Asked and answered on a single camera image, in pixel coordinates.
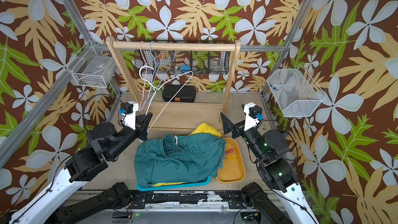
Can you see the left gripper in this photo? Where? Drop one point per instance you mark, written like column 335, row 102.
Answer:
column 141, row 129

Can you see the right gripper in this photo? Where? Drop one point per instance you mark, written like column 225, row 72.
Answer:
column 233, row 126

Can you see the yellow shorts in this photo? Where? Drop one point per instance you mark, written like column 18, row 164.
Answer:
column 207, row 129

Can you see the white wire hanger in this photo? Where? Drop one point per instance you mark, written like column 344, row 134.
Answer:
column 156, row 89

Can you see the green shorts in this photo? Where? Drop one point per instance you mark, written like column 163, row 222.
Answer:
column 186, row 159

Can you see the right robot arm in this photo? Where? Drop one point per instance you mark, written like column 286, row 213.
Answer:
column 275, row 170

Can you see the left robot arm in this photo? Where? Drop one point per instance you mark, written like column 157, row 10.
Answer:
column 105, row 145

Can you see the yellow plastic tray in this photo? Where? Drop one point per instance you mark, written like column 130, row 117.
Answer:
column 231, row 171

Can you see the black tool case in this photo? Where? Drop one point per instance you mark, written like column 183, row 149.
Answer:
column 178, row 93

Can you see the teal plastic basket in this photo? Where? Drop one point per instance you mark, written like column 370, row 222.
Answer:
column 168, row 186

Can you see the black mesh basket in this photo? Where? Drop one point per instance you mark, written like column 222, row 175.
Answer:
column 179, row 62

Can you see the wooden clothes rack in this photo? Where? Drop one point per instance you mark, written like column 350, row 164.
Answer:
column 174, row 117

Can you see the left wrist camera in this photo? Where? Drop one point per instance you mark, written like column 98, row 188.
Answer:
column 128, row 112

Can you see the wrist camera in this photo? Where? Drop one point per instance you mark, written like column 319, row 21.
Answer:
column 252, row 113
column 128, row 112

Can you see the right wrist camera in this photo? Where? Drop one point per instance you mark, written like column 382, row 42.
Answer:
column 252, row 113

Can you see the white wire basket left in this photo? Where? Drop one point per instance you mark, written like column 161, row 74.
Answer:
column 93, row 66

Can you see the white wire basket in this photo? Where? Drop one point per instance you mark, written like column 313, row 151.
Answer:
column 296, row 92
column 93, row 66

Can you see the white wire basket right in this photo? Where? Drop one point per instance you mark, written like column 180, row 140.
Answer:
column 296, row 92

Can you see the black mounting rail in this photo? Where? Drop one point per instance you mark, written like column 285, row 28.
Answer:
column 142, row 199

